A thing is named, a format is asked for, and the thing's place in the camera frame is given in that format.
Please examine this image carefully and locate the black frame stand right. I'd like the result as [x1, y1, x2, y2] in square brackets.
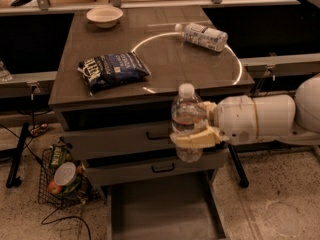
[233, 140, 320, 154]

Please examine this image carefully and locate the middle grey drawer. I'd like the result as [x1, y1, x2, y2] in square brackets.
[85, 149, 228, 186]

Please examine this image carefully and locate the green chip bag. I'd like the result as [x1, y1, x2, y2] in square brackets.
[49, 145, 73, 169]

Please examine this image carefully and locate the clear water bottle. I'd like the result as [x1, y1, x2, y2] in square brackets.
[170, 83, 208, 163]

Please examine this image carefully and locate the white bowl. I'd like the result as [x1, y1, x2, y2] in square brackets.
[86, 6, 123, 28]

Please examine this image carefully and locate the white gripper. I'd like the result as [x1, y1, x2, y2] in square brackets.
[170, 95, 257, 149]

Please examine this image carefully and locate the blue chip bag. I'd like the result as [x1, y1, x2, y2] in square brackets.
[77, 52, 151, 93]

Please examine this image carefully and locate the can with white lid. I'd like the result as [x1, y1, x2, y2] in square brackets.
[54, 162, 81, 194]

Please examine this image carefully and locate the black table leg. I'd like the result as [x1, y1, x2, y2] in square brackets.
[228, 144, 249, 188]
[6, 123, 29, 188]

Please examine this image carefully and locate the black floor cable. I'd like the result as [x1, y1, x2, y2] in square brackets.
[40, 203, 92, 240]

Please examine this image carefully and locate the red apple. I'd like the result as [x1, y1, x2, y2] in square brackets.
[48, 181, 63, 195]

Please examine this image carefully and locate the bottom open drawer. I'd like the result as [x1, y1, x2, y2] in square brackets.
[107, 171, 227, 240]

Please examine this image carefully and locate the black table leg left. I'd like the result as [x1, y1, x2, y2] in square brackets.
[6, 123, 29, 188]

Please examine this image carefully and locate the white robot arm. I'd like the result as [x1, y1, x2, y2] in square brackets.
[170, 75, 320, 148]

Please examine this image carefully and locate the white labelled bottle lying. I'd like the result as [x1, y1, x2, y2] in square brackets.
[175, 23, 228, 52]

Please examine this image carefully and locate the grey drawer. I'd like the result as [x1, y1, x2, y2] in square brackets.
[85, 149, 228, 186]
[62, 109, 247, 161]

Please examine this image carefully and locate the black table leg right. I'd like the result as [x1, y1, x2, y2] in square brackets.
[228, 144, 249, 188]

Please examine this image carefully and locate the grey drawer cabinet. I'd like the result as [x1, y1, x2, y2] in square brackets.
[49, 6, 254, 240]

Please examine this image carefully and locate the top grey drawer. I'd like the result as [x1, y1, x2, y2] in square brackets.
[62, 109, 247, 161]

